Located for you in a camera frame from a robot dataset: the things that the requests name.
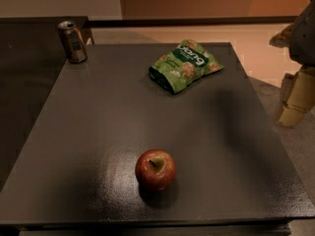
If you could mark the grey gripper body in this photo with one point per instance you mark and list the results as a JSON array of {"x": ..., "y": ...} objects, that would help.
[{"x": 304, "y": 39}]

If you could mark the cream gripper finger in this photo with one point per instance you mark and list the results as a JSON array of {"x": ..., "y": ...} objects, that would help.
[
  {"x": 282, "y": 38},
  {"x": 297, "y": 96}
]

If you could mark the orange soda can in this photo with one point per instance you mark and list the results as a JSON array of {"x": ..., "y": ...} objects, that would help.
[{"x": 72, "y": 42}]

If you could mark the green snack bag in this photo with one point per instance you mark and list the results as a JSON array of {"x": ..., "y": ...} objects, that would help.
[{"x": 181, "y": 67}]

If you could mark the red apple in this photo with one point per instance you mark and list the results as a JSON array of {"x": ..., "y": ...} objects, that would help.
[{"x": 155, "y": 170}]

